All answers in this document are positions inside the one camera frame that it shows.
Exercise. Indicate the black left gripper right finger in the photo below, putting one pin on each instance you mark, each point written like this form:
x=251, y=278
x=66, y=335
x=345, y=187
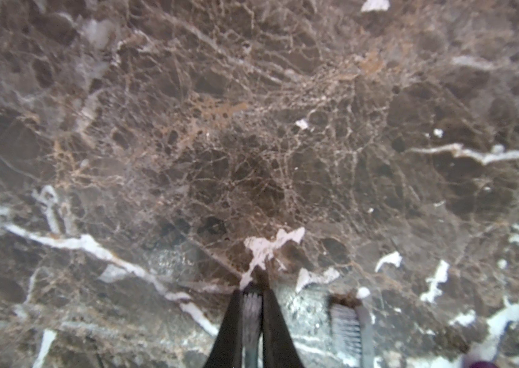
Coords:
x=278, y=347

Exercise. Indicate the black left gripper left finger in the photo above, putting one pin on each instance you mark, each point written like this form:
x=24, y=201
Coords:
x=227, y=348

